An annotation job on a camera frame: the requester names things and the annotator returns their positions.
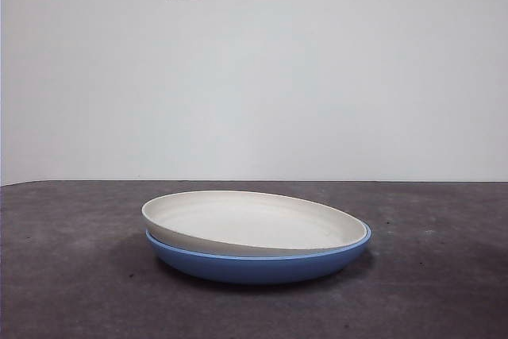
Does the white round plate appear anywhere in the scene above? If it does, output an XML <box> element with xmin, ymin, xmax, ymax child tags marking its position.
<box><xmin>141</xmin><ymin>190</ymin><xmax>368</xmax><ymax>256</ymax></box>

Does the blue round plate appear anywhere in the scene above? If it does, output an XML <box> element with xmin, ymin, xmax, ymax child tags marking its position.
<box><xmin>144</xmin><ymin>222</ymin><xmax>373</xmax><ymax>285</ymax></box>

